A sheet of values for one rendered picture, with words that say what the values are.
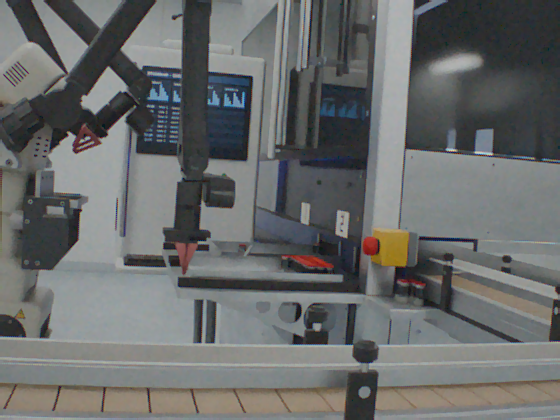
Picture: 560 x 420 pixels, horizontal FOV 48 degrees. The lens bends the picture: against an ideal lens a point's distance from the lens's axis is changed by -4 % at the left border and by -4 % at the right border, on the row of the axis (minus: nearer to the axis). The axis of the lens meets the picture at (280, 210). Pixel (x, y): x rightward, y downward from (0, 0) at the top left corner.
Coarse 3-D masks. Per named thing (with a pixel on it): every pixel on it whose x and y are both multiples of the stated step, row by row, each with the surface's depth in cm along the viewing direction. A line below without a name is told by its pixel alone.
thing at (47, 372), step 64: (320, 320) 63; (0, 384) 53; (64, 384) 48; (128, 384) 50; (192, 384) 51; (256, 384) 52; (320, 384) 53; (384, 384) 55; (448, 384) 56; (512, 384) 64
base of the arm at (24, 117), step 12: (12, 108) 124; (24, 108) 124; (0, 120) 122; (12, 120) 123; (24, 120) 124; (36, 120) 125; (0, 132) 120; (12, 132) 123; (24, 132) 124; (12, 144) 121
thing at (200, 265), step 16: (192, 256) 162; (208, 256) 163; (224, 256) 164; (240, 256) 165; (192, 272) 137; (208, 272) 137; (224, 272) 138; (240, 272) 139; (256, 272) 140; (272, 272) 164
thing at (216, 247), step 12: (216, 240) 198; (216, 252) 181; (228, 252) 173; (240, 252) 173; (252, 252) 200; (264, 252) 201; (276, 252) 202; (288, 252) 203; (300, 252) 204; (336, 264) 180
